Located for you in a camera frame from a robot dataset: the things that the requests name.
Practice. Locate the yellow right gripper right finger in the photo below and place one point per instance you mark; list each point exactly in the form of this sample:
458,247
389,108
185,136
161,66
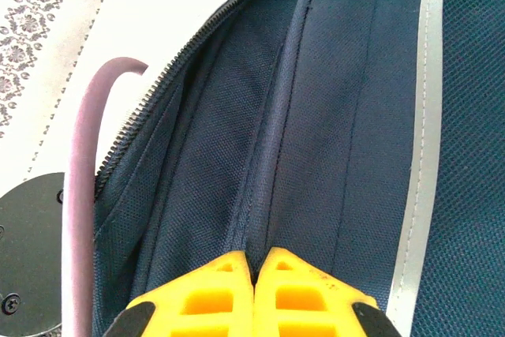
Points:
311,301

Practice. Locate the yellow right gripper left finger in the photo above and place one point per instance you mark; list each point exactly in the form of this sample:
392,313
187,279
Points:
197,301

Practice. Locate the navy blue backpack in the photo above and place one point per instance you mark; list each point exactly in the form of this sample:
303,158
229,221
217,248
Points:
315,116

